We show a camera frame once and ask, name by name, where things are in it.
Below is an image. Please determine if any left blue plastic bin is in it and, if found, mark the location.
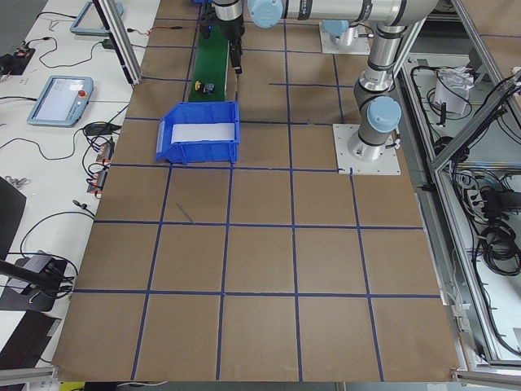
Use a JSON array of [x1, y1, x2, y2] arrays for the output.
[[155, 101, 240, 165]]

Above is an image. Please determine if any aluminium frame post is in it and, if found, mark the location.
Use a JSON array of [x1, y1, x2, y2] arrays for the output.
[[93, 0, 142, 86]]

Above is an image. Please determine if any near teach pendant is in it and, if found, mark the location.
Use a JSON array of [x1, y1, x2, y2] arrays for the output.
[[27, 75, 94, 128]]

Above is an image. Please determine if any white foam bin liner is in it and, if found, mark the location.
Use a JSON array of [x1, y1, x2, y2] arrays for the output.
[[171, 122, 235, 143]]

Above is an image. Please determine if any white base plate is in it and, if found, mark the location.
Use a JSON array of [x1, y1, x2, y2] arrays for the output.
[[319, 20, 374, 55]]

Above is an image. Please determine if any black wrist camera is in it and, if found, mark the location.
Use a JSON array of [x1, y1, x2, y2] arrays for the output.
[[199, 11, 214, 39]]

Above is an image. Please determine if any black monitor stand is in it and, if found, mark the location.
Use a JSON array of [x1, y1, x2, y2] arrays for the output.
[[1, 252, 67, 312]]

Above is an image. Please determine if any green conveyor belt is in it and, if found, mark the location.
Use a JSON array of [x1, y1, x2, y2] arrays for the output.
[[188, 1, 228, 102]]

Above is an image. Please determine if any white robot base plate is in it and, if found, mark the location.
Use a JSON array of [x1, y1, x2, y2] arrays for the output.
[[333, 124, 401, 176]]

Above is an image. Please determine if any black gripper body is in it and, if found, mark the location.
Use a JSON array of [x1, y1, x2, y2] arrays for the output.
[[221, 18, 245, 55]]

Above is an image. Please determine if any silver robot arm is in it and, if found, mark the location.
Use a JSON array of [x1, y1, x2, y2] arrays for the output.
[[212, 0, 436, 162]]

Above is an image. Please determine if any white crumpled bag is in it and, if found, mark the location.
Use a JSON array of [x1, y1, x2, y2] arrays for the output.
[[433, 67, 474, 115]]

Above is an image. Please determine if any teach pendant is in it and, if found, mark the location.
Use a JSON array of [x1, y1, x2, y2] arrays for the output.
[[27, 75, 94, 128], [69, 1, 108, 37]]

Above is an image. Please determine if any yellow push button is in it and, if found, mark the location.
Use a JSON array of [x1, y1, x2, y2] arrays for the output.
[[194, 81, 215, 94]]

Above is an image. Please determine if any far teach pendant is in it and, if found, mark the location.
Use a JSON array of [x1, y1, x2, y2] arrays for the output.
[[69, 1, 108, 37]]

